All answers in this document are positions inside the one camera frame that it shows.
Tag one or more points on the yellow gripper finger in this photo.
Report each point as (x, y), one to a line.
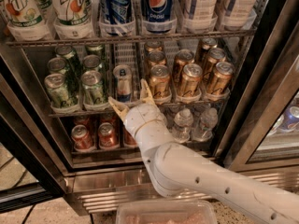
(145, 93)
(120, 109)

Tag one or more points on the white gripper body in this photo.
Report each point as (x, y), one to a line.
(144, 116)

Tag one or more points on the red bull can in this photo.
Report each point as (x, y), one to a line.
(123, 78)

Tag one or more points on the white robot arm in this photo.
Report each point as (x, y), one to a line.
(173, 168)

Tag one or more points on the front left gold can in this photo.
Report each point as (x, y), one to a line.
(159, 78)

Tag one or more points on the gold can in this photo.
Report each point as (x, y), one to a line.
(183, 57)
(150, 46)
(220, 78)
(155, 58)
(214, 56)
(159, 78)
(204, 45)
(191, 76)

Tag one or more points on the front right orange can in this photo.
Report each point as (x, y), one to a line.
(129, 141)

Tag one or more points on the orange can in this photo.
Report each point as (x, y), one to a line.
(107, 136)
(82, 138)
(129, 141)

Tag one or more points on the front middle orange can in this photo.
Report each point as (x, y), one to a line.
(107, 136)

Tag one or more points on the green can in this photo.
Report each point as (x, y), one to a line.
(93, 62)
(94, 88)
(60, 65)
(59, 91)
(98, 50)
(70, 54)

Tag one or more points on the middle left gold can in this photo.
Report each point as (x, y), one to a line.
(155, 58)

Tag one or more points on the front left orange can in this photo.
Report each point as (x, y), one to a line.
(82, 138)

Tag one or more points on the front middle gold can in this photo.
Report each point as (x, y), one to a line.
(191, 76)

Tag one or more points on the back left gold can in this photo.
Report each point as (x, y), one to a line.
(150, 46)

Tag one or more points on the middle centre gold can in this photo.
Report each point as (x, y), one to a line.
(183, 57)

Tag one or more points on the front left green can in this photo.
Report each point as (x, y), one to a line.
(59, 91)

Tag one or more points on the middle left green can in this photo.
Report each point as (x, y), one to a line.
(60, 65)

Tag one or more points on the back left green can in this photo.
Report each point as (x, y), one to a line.
(70, 54)

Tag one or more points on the middle right gold can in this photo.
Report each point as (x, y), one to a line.
(214, 56)

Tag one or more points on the front right gold can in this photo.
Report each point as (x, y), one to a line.
(220, 78)

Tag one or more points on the back right gold can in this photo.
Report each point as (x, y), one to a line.
(204, 45)

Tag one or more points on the steel fridge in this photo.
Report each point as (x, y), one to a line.
(265, 82)

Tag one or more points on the blue can behind glass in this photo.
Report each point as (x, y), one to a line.
(291, 119)

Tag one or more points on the middle water bottle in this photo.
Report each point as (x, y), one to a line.
(181, 129)

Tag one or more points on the clear plastic container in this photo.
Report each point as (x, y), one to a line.
(166, 212)

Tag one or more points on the left white carton bottle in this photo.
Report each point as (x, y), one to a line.
(198, 14)

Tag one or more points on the white carton bottle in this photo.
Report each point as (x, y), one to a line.
(198, 14)
(236, 13)

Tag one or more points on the right pepsi bottle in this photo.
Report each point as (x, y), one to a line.
(157, 15)

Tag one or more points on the pepsi bottle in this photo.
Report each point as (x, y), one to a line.
(117, 17)
(157, 15)

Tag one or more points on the left pepsi bottle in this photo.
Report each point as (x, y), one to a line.
(117, 17)

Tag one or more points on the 7up bottle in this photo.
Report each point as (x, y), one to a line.
(73, 18)
(25, 20)

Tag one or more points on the right white carton bottle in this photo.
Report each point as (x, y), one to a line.
(236, 13)

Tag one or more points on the left 7up bottle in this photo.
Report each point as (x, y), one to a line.
(25, 20)

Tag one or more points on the middle wire shelf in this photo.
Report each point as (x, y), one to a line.
(78, 110)

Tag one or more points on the wire shelf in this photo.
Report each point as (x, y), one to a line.
(124, 39)
(78, 110)

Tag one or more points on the upper wire shelf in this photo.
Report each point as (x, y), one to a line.
(124, 39)

